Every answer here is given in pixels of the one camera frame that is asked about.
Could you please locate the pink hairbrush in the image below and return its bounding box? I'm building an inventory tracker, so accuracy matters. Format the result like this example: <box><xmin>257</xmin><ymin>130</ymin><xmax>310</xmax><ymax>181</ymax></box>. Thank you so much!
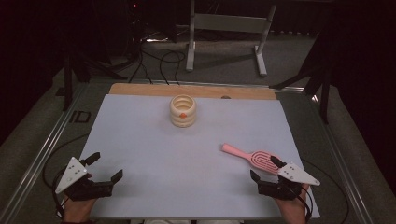
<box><xmin>221</xmin><ymin>143</ymin><xmax>283</xmax><ymax>175</ymax></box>

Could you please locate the grey metal stand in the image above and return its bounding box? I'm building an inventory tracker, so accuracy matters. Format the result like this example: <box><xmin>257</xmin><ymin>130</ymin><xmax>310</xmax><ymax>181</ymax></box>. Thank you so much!
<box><xmin>185</xmin><ymin>0</ymin><xmax>277</xmax><ymax>77</ymax></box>

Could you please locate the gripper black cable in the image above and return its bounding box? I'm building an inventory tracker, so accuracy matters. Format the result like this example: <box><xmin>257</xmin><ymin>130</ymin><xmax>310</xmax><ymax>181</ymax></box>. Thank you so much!
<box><xmin>42</xmin><ymin>133</ymin><xmax>91</xmax><ymax>218</ymax></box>
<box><xmin>290</xmin><ymin>158</ymin><xmax>350</xmax><ymax>224</ymax></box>

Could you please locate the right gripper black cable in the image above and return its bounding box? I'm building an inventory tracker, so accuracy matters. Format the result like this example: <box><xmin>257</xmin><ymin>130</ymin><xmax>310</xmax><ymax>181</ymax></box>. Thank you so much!
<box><xmin>290</xmin><ymin>158</ymin><xmax>350</xmax><ymax>224</ymax></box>

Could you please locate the cream ribbed cup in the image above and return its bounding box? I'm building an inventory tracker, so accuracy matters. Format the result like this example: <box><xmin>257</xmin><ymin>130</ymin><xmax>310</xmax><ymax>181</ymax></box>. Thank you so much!
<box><xmin>169</xmin><ymin>93</ymin><xmax>198</xmax><ymax>129</ymax></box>

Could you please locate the person's right hand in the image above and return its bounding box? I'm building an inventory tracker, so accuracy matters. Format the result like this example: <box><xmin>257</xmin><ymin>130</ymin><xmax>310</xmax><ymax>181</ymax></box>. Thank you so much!
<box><xmin>275</xmin><ymin>183</ymin><xmax>311</xmax><ymax>224</ymax></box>

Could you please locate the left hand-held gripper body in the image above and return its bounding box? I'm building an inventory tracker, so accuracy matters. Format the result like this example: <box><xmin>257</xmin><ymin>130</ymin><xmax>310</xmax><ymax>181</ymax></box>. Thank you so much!
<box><xmin>55</xmin><ymin>157</ymin><xmax>115</xmax><ymax>202</ymax></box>

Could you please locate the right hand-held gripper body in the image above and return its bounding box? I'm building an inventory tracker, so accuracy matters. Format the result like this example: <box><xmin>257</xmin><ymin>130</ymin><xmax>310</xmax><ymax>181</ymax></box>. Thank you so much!
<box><xmin>257</xmin><ymin>161</ymin><xmax>321</xmax><ymax>201</ymax></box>

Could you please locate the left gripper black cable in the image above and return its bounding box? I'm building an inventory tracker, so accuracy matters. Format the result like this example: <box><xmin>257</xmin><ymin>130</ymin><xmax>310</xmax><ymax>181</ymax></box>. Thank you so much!
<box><xmin>42</xmin><ymin>133</ymin><xmax>91</xmax><ymax>218</ymax></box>

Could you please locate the black floor cable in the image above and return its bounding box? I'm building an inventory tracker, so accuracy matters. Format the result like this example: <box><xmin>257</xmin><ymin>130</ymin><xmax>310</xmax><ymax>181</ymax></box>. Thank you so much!
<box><xmin>159</xmin><ymin>49</ymin><xmax>187</xmax><ymax>86</ymax></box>
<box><xmin>129</xmin><ymin>46</ymin><xmax>154</xmax><ymax>85</ymax></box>

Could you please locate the aluminium rail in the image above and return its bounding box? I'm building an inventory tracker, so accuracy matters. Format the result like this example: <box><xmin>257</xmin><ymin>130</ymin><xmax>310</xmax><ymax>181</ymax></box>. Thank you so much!
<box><xmin>0</xmin><ymin>83</ymin><xmax>91</xmax><ymax>224</ymax></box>
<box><xmin>311</xmin><ymin>92</ymin><xmax>375</xmax><ymax>224</ymax></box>

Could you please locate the black tripod stand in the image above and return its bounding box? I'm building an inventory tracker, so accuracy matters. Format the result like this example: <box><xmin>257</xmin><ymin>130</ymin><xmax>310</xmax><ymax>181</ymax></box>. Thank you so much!
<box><xmin>62</xmin><ymin>52</ymin><xmax>129</xmax><ymax>112</ymax></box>
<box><xmin>270</xmin><ymin>31</ymin><xmax>332</xmax><ymax>125</ymax></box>

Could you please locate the white table mat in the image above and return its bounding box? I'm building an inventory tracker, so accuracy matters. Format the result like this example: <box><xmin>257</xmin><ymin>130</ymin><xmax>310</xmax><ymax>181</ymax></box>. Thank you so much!
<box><xmin>78</xmin><ymin>93</ymin><xmax>321</xmax><ymax>219</ymax></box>

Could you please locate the person's left hand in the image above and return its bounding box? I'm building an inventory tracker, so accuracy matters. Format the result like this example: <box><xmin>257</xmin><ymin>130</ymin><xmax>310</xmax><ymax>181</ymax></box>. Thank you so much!
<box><xmin>62</xmin><ymin>198</ymin><xmax>96</xmax><ymax>224</ymax></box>

